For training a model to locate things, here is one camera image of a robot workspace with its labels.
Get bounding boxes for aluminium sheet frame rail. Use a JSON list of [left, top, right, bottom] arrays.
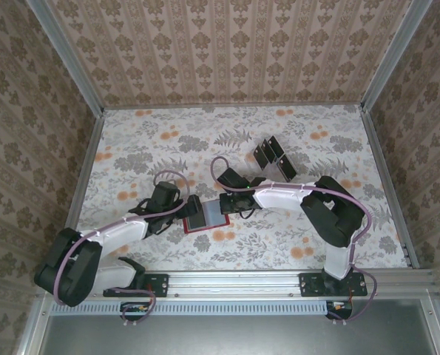
[[16, 295, 49, 355], [421, 295, 440, 355]]

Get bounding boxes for black credit card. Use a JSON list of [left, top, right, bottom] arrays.
[[188, 214, 208, 231], [277, 154, 297, 183], [262, 139, 277, 163], [254, 144, 271, 170], [266, 135, 285, 157]]

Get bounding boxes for aluminium table end rail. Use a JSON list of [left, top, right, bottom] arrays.
[[103, 102, 365, 111]]

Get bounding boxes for red leather card holder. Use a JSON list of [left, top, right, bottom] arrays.
[[181, 199, 231, 235]]

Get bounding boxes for aluminium table side rail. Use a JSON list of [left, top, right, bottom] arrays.
[[359, 105, 421, 270], [66, 109, 106, 240]]

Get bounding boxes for white slotted cable duct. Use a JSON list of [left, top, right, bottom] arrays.
[[67, 300, 331, 317]]

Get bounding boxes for grey metal sheet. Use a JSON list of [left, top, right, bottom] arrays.
[[38, 299, 440, 355]]

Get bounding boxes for black connector box with wires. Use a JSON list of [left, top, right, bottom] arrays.
[[120, 301, 155, 322], [325, 300, 354, 321]]

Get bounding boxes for aluminium frame post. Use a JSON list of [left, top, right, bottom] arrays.
[[359, 0, 433, 112], [25, 0, 106, 116]]

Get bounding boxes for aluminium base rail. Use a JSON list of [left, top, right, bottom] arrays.
[[38, 269, 436, 299]]

